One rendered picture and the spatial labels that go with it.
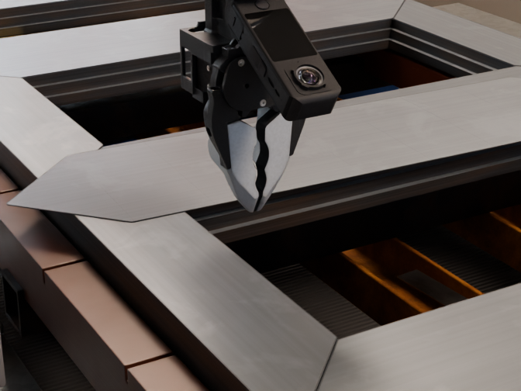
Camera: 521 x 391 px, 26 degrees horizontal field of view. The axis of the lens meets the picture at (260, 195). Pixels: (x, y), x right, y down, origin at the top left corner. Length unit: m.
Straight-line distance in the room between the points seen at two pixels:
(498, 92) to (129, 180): 0.49
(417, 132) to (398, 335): 0.43
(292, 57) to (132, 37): 0.73
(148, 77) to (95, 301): 0.59
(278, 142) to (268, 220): 0.15
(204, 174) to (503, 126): 0.35
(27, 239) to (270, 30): 0.33
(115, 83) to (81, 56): 0.06
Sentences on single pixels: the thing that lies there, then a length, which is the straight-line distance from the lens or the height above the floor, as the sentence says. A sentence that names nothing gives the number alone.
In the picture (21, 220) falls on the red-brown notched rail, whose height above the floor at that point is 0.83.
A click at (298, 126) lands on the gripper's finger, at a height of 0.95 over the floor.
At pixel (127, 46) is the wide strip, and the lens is 1.54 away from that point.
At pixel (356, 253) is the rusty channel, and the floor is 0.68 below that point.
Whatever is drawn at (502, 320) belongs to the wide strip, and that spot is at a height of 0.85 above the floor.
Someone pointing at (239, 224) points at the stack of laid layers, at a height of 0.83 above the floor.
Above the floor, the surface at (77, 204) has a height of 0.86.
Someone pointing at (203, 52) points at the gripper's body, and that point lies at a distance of 0.93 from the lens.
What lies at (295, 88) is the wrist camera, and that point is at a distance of 0.84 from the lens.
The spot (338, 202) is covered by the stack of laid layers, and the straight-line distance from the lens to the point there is 1.12.
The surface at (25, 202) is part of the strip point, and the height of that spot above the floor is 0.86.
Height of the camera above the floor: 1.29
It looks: 24 degrees down
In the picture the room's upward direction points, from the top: straight up
